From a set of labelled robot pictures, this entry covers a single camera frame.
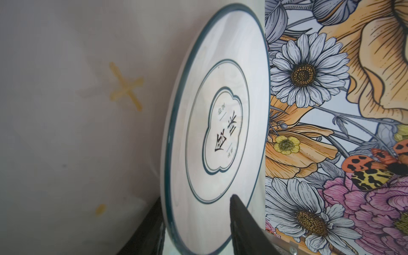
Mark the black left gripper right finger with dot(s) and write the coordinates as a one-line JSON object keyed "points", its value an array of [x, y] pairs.
{"points": [[247, 237]]}

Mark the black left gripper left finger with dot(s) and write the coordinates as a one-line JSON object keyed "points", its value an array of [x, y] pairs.
{"points": [[149, 238]]}

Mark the white plate with black rings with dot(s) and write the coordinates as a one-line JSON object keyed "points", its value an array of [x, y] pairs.
{"points": [[215, 131]]}

